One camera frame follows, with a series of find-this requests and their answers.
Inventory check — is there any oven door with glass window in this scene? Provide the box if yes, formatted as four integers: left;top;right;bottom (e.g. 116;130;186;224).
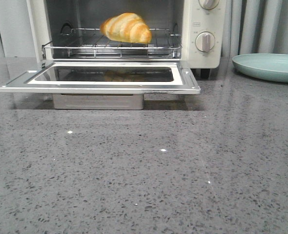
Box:
0;61;201;95

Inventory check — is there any golden striped bread roll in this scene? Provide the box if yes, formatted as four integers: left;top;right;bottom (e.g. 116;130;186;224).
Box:
100;13;152;44

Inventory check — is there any lower white oven knob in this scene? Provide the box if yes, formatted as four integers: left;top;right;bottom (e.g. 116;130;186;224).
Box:
195;32;215;53

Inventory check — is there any white oven knob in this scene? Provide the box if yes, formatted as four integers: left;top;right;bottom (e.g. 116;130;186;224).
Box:
195;32;215;53
199;0;219;10

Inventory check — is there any white Toshiba toaster oven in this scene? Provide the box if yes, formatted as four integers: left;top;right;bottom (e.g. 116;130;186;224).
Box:
27;0;226;79

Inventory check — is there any upper white oven knob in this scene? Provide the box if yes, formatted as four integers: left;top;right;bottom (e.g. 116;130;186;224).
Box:
199;0;219;10

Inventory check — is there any grey curtain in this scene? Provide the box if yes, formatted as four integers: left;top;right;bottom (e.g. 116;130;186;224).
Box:
222;0;288;57

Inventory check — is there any teal green plate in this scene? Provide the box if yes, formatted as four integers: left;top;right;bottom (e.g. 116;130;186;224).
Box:
232;53;288;83

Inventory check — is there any white oven door handle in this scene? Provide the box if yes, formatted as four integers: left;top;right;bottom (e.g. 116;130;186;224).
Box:
52;94;144;110

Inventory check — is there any metal wire oven rack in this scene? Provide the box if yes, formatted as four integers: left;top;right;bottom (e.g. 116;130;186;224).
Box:
42;28;182;60

